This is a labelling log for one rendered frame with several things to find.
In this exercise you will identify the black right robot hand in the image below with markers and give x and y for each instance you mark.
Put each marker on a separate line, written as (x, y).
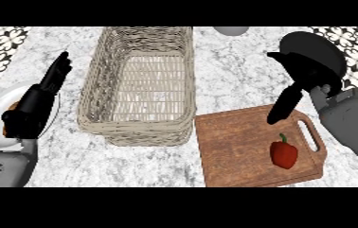
(309, 75)

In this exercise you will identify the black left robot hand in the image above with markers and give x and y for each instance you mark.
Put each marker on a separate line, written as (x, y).
(32, 108)

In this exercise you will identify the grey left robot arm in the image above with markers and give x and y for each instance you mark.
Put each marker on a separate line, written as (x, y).
(16, 165)

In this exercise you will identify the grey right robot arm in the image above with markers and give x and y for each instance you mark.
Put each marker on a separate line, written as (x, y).
(341, 118)

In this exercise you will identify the woven wicker basket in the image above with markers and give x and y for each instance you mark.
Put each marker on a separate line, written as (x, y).
(139, 127)

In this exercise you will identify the red bell pepper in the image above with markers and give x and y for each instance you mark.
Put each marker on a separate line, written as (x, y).
(282, 154)

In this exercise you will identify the brown wooden cutting board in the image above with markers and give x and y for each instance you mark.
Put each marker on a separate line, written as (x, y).
(232, 149)

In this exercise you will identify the brown food item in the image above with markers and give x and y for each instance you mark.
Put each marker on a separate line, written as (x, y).
(11, 106)

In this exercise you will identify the white plate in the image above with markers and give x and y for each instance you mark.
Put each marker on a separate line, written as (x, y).
(4, 94)

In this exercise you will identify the dark grey round pan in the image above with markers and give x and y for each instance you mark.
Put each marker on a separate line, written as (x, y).
(309, 44)

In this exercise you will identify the grey round object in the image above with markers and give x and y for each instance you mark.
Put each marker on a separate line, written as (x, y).
(229, 30)

